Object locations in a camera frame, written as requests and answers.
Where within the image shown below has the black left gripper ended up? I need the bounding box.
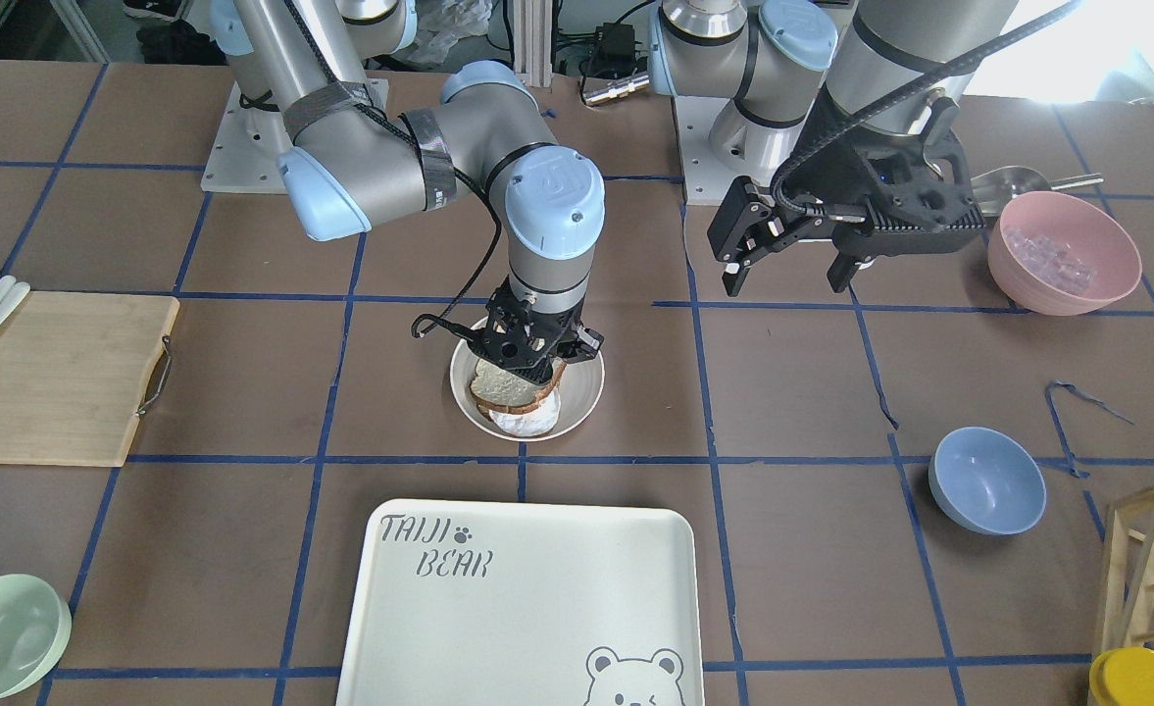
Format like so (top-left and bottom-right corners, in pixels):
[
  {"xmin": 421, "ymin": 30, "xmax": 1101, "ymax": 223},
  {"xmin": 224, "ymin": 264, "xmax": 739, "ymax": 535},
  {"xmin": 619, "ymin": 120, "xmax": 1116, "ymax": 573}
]
[{"xmin": 707, "ymin": 98, "xmax": 987, "ymax": 298}]

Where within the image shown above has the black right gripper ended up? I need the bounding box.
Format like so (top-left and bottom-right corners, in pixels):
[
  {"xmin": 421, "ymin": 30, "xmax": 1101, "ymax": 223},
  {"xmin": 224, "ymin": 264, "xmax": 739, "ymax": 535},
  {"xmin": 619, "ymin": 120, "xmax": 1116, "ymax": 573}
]
[{"xmin": 457, "ymin": 278, "xmax": 605, "ymax": 385}]

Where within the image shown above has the white bread slice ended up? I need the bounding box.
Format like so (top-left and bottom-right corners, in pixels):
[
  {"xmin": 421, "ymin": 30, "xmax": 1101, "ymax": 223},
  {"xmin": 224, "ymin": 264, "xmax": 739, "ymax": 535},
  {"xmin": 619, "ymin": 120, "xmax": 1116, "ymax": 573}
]
[{"xmin": 469, "ymin": 359, "xmax": 567, "ymax": 413}]

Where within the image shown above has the round cream plate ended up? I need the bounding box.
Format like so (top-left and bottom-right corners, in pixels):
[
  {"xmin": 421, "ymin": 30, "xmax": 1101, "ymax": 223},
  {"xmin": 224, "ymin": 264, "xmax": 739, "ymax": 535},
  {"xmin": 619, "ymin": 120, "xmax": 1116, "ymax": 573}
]
[{"xmin": 447, "ymin": 341, "xmax": 605, "ymax": 442}]

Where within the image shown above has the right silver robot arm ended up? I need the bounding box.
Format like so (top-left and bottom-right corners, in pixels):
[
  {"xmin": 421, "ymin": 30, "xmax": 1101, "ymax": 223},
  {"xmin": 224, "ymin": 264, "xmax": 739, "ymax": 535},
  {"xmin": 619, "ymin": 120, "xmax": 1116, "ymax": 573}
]
[{"xmin": 210, "ymin": 1, "xmax": 605, "ymax": 384}]

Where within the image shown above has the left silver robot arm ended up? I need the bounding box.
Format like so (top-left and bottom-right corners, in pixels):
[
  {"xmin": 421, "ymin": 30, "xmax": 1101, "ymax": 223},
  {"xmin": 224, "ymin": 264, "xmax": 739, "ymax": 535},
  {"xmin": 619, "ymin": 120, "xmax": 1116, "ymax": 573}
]
[{"xmin": 647, "ymin": 1, "xmax": 1016, "ymax": 296}]

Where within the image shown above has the fried egg toy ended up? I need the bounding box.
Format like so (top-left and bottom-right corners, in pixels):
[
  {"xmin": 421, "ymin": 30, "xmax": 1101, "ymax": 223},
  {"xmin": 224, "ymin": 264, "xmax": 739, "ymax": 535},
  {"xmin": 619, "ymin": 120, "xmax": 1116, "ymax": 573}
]
[{"xmin": 485, "ymin": 390, "xmax": 562, "ymax": 438}]

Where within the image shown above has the metal scoop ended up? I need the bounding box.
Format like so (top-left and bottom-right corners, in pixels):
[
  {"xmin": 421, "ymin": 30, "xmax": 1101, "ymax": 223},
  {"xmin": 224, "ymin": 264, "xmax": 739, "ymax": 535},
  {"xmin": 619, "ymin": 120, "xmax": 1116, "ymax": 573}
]
[{"xmin": 971, "ymin": 166, "xmax": 1106, "ymax": 219}]

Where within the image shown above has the pink bowl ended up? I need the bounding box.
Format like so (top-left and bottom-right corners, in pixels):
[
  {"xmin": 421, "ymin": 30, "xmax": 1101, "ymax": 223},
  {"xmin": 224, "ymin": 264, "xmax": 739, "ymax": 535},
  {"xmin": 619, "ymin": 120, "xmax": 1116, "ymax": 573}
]
[{"xmin": 987, "ymin": 191, "xmax": 1144, "ymax": 316}]

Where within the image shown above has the cream bear tray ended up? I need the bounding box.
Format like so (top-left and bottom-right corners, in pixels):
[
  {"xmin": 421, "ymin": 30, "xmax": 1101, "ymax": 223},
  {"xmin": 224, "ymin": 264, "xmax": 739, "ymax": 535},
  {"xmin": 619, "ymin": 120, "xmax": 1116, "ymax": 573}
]
[{"xmin": 337, "ymin": 500, "xmax": 705, "ymax": 705}]

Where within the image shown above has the blue bowl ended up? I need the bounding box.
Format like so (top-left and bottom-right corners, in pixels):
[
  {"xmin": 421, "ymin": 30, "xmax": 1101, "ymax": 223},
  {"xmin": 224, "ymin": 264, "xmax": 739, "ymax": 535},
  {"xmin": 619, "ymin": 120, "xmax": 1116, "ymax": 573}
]
[{"xmin": 928, "ymin": 428, "xmax": 1047, "ymax": 536}]

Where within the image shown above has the wooden cutting board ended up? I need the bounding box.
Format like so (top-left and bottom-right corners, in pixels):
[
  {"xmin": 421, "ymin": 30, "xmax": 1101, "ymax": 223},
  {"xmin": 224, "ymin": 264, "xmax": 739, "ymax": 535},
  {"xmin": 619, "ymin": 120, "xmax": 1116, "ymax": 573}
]
[{"xmin": 0, "ymin": 290, "xmax": 180, "ymax": 468}]

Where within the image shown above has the green bowl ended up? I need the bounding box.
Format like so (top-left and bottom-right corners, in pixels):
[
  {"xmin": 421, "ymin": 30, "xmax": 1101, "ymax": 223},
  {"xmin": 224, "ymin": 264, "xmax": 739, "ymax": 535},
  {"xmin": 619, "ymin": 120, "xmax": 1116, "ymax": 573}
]
[{"xmin": 0, "ymin": 574, "xmax": 72, "ymax": 700}]

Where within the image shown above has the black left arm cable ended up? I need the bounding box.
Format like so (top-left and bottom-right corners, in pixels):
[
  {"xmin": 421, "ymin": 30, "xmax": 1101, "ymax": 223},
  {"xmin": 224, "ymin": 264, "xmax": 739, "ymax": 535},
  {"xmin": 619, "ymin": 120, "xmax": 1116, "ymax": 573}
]
[{"xmin": 771, "ymin": 0, "xmax": 1087, "ymax": 221}]

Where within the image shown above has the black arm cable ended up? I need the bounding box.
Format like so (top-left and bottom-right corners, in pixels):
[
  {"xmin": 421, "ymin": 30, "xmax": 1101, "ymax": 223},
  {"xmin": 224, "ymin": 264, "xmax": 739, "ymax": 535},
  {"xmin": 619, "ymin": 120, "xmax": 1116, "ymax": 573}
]
[
  {"xmin": 771, "ymin": 0, "xmax": 1087, "ymax": 221},
  {"xmin": 282, "ymin": 0, "xmax": 505, "ymax": 341}
]

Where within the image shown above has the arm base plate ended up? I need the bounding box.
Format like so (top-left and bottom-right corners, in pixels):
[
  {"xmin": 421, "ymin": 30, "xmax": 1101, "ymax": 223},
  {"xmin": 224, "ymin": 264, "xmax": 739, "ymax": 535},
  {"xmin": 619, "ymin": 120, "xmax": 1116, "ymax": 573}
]
[
  {"xmin": 201, "ymin": 76, "xmax": 389, "ymax": 194},
  {"xmin": 673, "ymin": 90, "xmax": 814, "ymax": 206}
]

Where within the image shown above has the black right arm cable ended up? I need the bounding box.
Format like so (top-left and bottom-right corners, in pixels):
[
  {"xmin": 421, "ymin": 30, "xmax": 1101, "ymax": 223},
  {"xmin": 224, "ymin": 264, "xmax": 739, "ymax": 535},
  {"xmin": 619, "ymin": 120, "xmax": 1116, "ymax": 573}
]
[{"xmin": 282, "ymin": 0, "xmax": 505, "ymax": 341}]

